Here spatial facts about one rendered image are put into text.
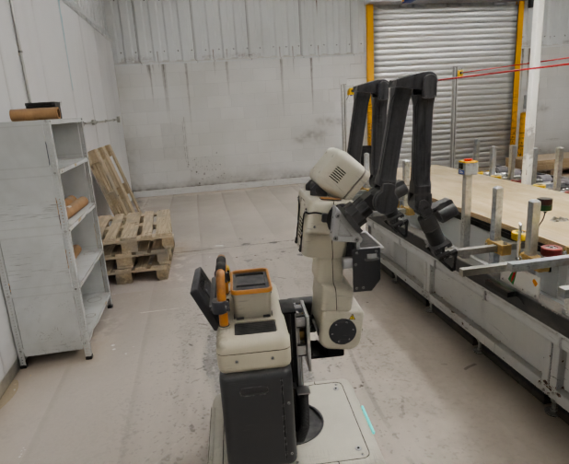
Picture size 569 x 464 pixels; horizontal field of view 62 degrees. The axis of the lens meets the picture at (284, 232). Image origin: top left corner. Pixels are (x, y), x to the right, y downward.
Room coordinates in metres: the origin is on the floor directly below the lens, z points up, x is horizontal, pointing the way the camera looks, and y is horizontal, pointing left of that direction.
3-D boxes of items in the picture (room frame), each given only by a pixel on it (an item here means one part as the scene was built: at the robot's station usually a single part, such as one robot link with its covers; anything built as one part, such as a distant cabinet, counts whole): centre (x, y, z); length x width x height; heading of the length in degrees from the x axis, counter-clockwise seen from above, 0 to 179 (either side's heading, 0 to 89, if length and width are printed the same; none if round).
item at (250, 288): (1.70, 0.14, 0.87); 0.23 x 0.15 x 0.11; 5
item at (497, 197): (2.19, -1.01, 0.89); 0.04 x 0.04 x 0.48; 10
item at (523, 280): (1.97, -1.02, 0.75); 0.26 x 0.01 x 0.10; 10
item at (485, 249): (2.13, -0.92, 0.84); 0.43 x 0.03 x 0.04; 100
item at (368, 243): (1.73, -0.26, 0.99); 0.28 x 0.16 x 0.22; 5
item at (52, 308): (3.26, 1.62, 0.78); 0.90 x 0.45 x 1.55; 10
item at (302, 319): (1.78, -0.13, 0.68); 0.28 x 0.27 x 0.25; 5
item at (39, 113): (3.37, 1.65, 1.59); 0.30 x 0.08 x 0.08; 100
